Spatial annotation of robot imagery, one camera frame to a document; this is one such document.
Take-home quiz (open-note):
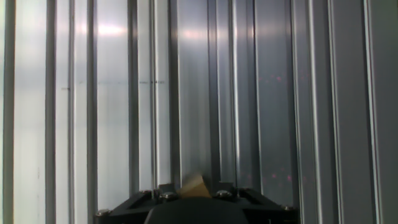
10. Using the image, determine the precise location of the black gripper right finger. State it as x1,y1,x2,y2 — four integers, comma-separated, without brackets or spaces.
212,182,299,224

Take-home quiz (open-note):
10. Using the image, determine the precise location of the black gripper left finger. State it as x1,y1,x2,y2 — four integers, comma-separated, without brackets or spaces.
94,183,180,224

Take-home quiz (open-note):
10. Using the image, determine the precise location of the small wooden cube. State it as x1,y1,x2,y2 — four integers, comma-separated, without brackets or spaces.
176,174,213,200

